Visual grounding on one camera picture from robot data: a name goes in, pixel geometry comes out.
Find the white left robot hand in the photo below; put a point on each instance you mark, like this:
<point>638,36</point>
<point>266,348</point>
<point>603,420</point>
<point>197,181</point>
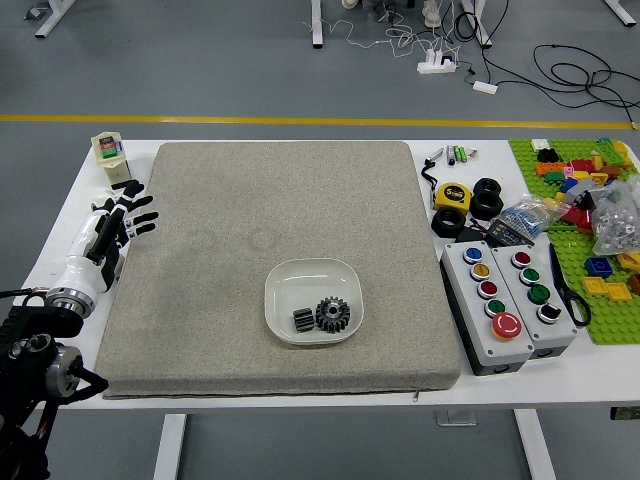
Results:
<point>82,270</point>

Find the small black gear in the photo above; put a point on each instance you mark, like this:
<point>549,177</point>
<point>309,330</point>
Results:
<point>303,320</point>

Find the big dark metal gear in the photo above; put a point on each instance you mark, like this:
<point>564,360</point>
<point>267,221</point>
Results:
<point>334,316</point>

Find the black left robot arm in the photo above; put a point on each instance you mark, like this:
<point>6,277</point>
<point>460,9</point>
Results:
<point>30,325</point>

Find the big black hex nut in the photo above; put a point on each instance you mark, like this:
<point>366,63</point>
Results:
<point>449,222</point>
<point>487,206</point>
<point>487,184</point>

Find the five-button control box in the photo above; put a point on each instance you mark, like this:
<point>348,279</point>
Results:
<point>487,320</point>

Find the four-button control box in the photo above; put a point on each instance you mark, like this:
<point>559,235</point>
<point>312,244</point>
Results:
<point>542,325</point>

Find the white table leg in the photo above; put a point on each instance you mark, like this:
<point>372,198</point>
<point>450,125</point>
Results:
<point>169,445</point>
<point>535,445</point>

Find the white square dish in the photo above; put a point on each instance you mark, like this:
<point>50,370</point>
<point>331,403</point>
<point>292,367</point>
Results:
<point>312,280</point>

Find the grey-brown mat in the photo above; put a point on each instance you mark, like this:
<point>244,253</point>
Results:
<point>300,190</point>

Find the white background table foot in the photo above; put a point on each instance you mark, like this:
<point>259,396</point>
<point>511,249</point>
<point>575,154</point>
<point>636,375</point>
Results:
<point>480,25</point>
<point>625,12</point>
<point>52,17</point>
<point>317,25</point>

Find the yellow tape measure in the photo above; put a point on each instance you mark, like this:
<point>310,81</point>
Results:
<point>452,196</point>

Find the white black marker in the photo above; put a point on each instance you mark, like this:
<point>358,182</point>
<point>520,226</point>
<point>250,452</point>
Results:
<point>450,155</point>

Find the black small pouch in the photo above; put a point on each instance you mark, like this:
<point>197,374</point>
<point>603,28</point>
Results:
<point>472,234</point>

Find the green battery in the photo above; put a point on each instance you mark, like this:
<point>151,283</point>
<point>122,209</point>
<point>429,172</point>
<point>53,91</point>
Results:
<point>464,154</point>
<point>456,153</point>

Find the white power strip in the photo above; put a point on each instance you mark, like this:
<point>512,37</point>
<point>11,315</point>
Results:
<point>435,64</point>

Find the black display module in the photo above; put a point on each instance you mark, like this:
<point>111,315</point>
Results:
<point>510,234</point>

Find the small white adapter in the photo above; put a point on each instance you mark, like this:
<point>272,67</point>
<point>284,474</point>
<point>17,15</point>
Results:
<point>485,87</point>

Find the plastic bag of blue parts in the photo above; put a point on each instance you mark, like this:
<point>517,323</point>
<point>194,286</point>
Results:
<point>527,215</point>

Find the white small brick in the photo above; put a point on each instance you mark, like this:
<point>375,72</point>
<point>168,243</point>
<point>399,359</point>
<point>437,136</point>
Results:
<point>540,145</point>

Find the orange brick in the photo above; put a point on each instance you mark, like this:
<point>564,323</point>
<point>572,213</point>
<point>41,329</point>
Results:
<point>550,168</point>

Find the black brick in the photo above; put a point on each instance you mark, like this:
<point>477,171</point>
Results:
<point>547,155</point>

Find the black scissors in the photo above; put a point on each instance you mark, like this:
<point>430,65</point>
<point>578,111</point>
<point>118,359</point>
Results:
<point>567,295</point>

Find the green brick baseplate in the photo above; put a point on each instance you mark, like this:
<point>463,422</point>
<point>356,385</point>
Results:
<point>575,260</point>

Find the yellow flat tile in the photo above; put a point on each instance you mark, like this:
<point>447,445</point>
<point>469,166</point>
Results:
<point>595,285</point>
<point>617,291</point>

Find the red long brick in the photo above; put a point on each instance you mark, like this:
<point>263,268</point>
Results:
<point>585,166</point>

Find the blue square brick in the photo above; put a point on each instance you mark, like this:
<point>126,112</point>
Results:
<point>599,266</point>

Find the plastic bag of silver nuts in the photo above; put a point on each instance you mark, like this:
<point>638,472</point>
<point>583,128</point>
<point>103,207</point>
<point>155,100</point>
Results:
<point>615,225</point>

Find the cream switch box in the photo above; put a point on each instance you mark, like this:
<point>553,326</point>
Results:
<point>114,167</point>

